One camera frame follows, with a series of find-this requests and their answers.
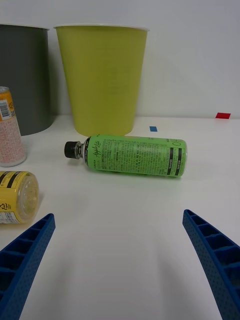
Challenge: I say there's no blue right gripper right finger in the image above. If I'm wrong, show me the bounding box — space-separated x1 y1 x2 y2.
182 209 240 320

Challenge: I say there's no grey plastic waste bin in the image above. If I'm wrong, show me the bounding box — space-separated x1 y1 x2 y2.
0 23 55 137

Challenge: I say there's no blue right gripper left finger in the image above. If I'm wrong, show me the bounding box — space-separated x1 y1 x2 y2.
0 212 56 320

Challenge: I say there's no green label plastic bottle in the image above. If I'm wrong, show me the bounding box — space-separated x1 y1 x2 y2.
64 134 188 177

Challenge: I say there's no orange and pink can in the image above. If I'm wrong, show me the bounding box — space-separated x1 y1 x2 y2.
0 86 27 168

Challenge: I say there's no yellow label plastic bottle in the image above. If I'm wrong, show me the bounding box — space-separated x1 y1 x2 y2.
0 170 40 225

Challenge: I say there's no yellow-green plastic waste bin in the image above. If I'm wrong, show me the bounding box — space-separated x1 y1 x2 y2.
53 23 151 137

